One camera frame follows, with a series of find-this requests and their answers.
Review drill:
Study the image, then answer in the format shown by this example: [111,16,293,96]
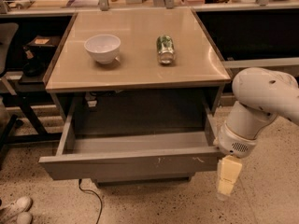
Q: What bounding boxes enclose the small white item in drawer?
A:
[85,92,97,108]

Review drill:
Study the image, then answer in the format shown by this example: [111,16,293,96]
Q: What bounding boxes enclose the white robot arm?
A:
[216,67,299,201]

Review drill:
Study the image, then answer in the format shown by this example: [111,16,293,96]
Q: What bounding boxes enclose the white bowl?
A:
[84,35,121,64]

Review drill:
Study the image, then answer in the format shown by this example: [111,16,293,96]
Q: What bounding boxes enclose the black box with label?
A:
[22,35,61,77]

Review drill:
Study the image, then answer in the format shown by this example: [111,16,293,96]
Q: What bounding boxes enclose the grey drawer cabinet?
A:
[42,7,234,189]

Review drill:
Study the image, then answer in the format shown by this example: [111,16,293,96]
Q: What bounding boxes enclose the grey top drawer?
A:
[39,90,221,183]

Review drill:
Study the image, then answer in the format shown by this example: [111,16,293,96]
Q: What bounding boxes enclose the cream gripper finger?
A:
[216,155,242,201]

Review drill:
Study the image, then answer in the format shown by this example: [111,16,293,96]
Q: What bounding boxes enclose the grey office chair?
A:
[0,22,24,170]

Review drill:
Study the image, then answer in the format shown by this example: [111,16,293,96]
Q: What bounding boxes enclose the black floor cable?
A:
[78,178,104,224]

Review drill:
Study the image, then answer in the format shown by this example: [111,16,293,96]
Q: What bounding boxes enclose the green drink can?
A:
[156,35,175,64]

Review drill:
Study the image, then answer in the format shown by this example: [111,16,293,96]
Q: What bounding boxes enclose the white shoe lower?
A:
[12,212,33,224]

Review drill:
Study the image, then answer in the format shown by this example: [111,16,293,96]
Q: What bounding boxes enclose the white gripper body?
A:
[216,123,257,158]

